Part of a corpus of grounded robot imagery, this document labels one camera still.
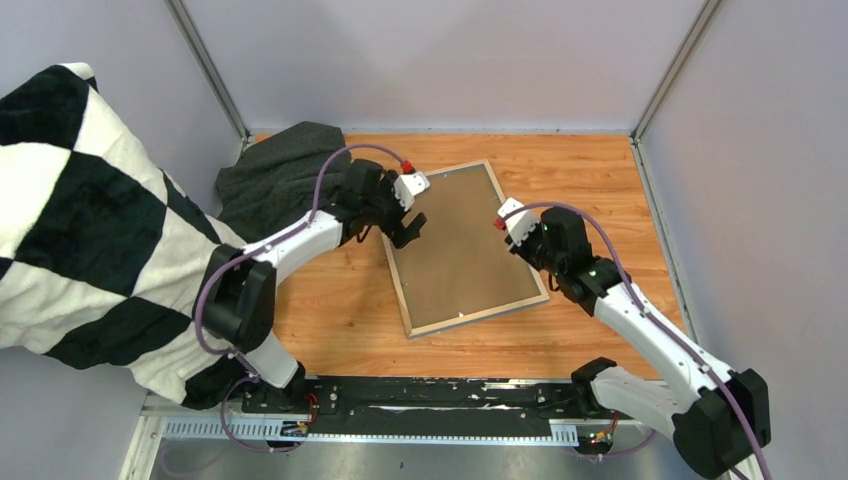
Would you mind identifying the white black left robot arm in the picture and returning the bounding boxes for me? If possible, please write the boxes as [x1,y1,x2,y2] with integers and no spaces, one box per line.
[193,159,430,413]

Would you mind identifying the right aluminium corner post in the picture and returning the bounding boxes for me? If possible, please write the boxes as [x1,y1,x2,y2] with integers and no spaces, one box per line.
[630,0,724,143]

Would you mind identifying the black white checkered blanket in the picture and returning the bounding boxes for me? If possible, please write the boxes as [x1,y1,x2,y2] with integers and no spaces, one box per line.
[1,63,245,410]

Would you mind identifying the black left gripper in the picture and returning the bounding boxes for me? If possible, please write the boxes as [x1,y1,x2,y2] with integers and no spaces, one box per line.
[362,172,426,248]

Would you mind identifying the dark grey cloth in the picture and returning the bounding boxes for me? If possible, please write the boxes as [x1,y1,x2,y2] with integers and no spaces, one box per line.
[215,121,346,242]

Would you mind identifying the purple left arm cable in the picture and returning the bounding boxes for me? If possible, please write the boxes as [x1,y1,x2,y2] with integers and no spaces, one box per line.
[192,142,416,454]

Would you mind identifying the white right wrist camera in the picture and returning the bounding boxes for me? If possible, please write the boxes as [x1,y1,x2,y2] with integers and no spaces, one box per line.
[494,197,541,247]

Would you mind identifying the left aluminium corner post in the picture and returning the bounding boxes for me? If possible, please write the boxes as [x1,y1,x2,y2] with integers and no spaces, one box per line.
[164,0,251,148]

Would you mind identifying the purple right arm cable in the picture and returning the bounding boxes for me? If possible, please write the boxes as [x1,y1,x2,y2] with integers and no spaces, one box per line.
[493,201,776,480]

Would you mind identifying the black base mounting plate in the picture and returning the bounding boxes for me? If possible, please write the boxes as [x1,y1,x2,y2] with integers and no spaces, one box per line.
[241,376,616,439]

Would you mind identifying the aluminium corner post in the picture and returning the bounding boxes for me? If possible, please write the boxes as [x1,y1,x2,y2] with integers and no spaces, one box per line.
[164,0,251,148]
[630,0,724,143]

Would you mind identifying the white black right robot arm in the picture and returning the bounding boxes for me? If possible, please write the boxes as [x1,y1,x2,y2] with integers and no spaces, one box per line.
[495,198,772,479]

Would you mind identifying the wooden photo frame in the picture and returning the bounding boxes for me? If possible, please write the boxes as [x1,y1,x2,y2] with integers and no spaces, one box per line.
[383,160,550,338]

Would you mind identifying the white slotted cable duct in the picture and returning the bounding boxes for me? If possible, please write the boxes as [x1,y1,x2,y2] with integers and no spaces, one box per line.
[162,417,580,447]

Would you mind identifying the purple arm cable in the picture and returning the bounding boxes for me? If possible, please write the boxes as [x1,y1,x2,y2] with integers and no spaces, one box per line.
[192,142,416,454]
[493,201,776,480]

